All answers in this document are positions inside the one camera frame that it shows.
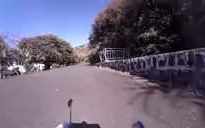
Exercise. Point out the white vehicle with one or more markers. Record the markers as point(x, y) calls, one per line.
point(39, 66)
point(18, 69)

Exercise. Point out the wooded hillside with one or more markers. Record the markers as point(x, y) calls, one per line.
point(81, 53)

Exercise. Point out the metal railing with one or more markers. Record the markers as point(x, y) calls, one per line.
point(113, 54)

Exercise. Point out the row of dark trees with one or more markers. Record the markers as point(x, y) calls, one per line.
point(150, 23)

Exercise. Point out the stone wall with graffiti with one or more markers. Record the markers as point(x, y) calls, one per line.
point(176, 61)

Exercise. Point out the grey asphalt road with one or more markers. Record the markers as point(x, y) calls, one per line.
point(90, 86)

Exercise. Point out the robot's own part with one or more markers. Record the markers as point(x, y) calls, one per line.
point(81, 126)
point(59, 126)
point(138, 125)
point(70, 104)

